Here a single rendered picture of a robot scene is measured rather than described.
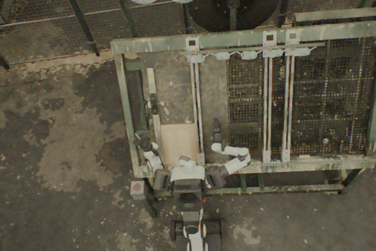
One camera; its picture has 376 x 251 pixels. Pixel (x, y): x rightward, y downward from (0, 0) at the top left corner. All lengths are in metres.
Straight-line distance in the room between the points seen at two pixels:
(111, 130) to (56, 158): 0.76
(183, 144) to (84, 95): 2.29
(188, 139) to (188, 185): 0.62
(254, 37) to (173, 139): 1.15
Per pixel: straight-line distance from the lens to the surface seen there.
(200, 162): 3.16
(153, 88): 2.90
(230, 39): 2.69
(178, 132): 3.07
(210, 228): 3.73
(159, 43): 2.71
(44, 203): 4.52
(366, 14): 3.22
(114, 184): 4.28
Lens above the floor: 3.85
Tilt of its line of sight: 57 degrees down
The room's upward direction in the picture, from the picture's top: 9 degrees counter-clockwise
